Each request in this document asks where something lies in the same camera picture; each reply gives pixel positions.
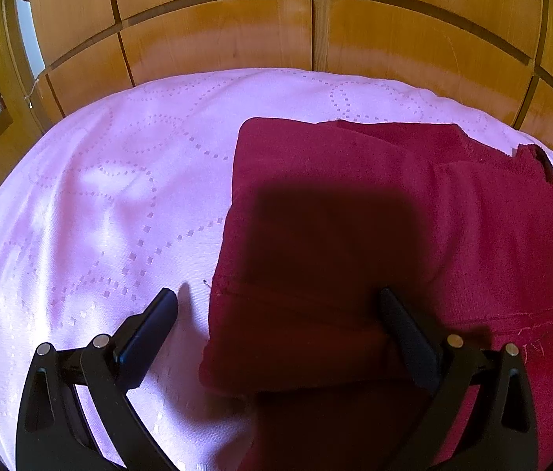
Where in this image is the dark red garment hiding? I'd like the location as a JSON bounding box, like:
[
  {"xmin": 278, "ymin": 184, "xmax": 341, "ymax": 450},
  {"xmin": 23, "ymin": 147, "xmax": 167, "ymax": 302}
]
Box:
[{"xmin": 199, "ymin": 118, "xmax": 553, "ymax": 470}]

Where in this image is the pink bedspread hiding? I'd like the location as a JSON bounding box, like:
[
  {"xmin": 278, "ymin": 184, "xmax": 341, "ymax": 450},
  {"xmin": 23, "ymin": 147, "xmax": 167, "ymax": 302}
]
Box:
[{"xmin": 0, "ymin": 69, "xmax": 553, "ymax": 470}]

